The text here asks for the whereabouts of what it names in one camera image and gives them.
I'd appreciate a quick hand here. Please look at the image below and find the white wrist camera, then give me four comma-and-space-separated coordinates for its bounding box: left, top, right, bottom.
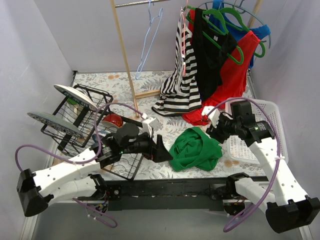
141, 113, 161, 138
201, 106, 221, 127

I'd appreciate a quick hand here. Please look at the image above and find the wooden clothes rack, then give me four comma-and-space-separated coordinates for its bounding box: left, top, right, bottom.
110, 0, 264, 118

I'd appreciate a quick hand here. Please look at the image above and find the blue tank top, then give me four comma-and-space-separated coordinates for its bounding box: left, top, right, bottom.
212, 0, 271, 69

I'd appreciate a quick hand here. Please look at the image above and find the grey patterned plate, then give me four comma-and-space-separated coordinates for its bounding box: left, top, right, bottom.
27, 111, 84, 138

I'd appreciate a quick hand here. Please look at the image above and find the white plastic basket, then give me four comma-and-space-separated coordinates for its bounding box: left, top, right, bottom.
226, 99, 289, 164

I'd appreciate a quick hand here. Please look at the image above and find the green tank top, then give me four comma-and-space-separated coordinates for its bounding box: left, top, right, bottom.
169, 126, 223, 172

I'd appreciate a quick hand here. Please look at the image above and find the white patterned plate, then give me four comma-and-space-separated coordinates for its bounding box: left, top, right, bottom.
53, 84, 98, 111

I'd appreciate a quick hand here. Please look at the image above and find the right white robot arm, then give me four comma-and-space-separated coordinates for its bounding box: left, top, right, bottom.
201, 97, 320, 234

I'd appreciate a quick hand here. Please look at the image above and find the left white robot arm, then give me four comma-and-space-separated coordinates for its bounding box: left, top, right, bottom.
16, 123, 173, 217

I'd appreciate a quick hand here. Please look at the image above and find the black tank top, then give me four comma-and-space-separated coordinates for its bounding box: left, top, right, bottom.
191, 8, 237, 102

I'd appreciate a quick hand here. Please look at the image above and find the green hanger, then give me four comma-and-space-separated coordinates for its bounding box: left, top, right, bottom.
219, 7, 266, 58
183, 5, 244, 65

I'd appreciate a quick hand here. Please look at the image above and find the black wire dish rack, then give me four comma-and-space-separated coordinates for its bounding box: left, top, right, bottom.
40, 84, 143, 181

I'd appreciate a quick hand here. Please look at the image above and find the green hanger rear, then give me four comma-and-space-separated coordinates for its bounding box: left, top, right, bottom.
219, 7, 266, 58

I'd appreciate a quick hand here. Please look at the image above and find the pink hanger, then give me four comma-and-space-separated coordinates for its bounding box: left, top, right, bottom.
180, 7, 187, 77

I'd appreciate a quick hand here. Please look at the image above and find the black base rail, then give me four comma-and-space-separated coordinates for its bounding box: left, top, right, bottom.
78, 177, 244, 211

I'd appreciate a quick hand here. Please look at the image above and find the green hanger front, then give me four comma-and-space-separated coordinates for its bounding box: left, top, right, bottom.
183, 5, 244, 65

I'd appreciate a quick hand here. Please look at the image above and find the black white striped top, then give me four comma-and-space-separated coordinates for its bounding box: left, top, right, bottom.
151, 18, 202, 117

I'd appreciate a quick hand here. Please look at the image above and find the red bowl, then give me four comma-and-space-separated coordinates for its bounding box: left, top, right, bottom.
101, 113, 124, 129

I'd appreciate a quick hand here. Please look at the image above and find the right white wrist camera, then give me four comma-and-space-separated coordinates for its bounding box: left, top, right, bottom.
201, 106, 221, 127

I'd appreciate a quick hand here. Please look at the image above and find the red tank top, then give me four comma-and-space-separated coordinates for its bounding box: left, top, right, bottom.
182, 10, 248, 126

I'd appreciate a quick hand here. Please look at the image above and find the grey round hanger ring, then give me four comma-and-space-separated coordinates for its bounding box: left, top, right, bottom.
197, 0, 274, 53

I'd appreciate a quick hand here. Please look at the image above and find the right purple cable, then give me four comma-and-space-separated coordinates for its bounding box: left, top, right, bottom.
204, 97, 283, 233

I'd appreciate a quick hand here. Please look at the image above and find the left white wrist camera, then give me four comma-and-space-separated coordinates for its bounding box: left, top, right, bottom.
141, 113, 161, 138

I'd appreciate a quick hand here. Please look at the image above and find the blue white bowl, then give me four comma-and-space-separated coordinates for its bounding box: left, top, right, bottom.
92, 131, 109, 145

